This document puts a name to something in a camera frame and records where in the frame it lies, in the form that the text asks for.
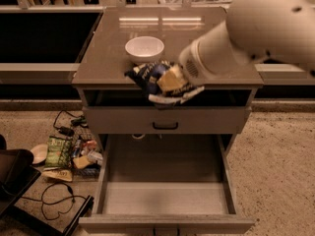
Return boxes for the grey drawer cabinet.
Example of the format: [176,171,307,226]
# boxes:
[73,7,262,236]

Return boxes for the black power adapter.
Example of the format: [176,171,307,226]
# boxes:
[58,126,75,137]

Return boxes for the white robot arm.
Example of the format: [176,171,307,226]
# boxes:
[162,0,315,86]

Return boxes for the closed upper drawer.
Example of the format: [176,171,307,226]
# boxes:
[83,106,251,135]

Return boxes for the white paper plate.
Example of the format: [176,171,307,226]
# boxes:
[31,144,48,164]

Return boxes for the open middle drawer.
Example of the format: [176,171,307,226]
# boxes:
[80,135,255,236]

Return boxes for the blue chip bag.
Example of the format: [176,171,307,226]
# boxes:
[125,61,205,106]

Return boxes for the green chip bag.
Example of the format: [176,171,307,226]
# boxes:
[45,136,72,169]

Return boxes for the black floor cable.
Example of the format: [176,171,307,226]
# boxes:
[20,182,88,221]

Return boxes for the tan snack bag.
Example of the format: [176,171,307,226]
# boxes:
[42,169,73,182]

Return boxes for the yellow sponge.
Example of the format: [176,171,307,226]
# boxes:
[73,156,92,169]

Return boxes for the wire basket of snacks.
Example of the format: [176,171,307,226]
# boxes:
[70,126,100,178]

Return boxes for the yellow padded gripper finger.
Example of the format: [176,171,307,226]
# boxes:
[157,65,188,92]

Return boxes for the white ceramic bowl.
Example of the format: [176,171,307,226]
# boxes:
[125,36,164,64]

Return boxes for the black laptop case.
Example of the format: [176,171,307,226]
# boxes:
[0,149,40,217]

